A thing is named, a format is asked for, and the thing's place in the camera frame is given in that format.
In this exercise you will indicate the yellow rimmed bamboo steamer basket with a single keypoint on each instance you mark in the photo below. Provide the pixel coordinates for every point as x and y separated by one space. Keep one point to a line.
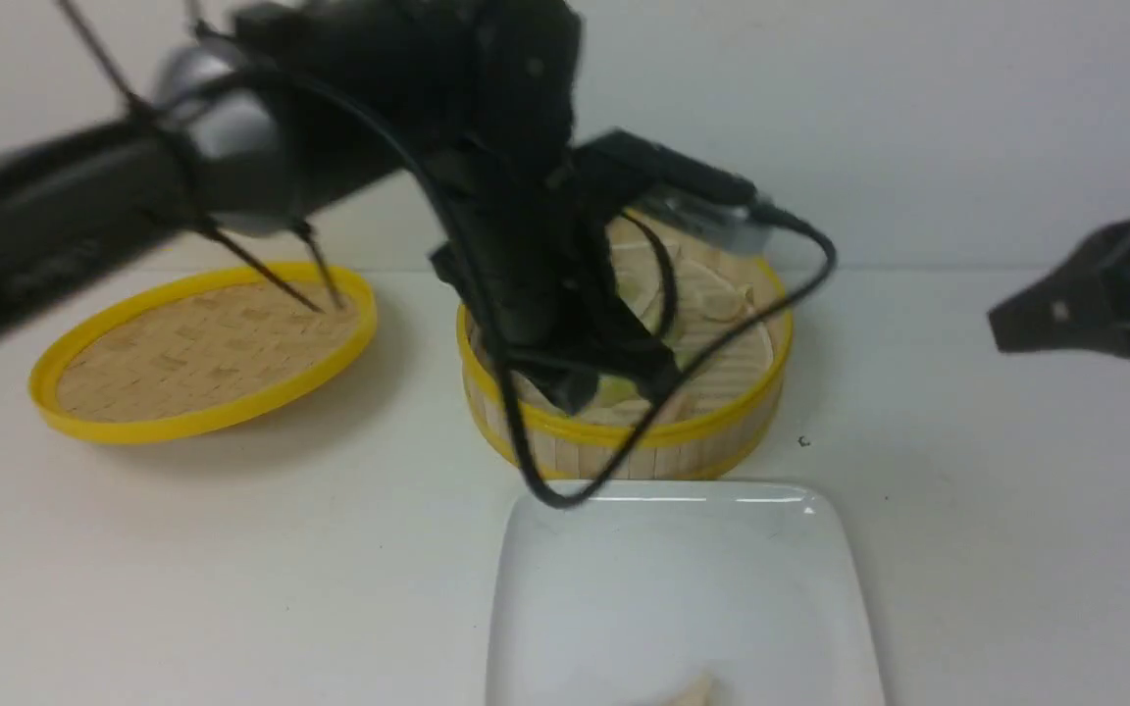
711 424

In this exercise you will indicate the yellow rimmed bamboo steamer lid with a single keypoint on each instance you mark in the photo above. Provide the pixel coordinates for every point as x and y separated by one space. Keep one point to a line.
201 353

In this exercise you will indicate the white square plate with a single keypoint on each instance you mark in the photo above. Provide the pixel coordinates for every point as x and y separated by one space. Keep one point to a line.
656 588

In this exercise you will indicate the white dumpling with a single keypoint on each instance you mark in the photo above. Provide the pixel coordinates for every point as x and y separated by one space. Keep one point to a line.
699 692

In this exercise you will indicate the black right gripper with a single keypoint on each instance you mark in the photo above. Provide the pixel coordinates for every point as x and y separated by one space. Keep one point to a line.
1083 304

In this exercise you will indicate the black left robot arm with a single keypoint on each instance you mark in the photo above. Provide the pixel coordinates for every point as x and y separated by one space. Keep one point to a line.
292 108

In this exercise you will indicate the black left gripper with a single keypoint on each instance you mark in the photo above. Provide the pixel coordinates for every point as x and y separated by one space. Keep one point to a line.
536 244

